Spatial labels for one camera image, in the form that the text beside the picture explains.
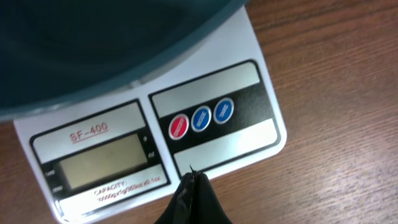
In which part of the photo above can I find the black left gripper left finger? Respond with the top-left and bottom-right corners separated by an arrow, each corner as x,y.
155,169 -> 195,224

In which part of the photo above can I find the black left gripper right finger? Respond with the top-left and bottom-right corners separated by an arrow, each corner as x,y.
191,172 -> 232,224

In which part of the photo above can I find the white digital kitchen scale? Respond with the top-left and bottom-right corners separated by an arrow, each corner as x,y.
14,8 -> 287,223

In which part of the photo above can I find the blue-grey bowl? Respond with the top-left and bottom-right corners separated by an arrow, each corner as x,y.
1,0 -> 245,121

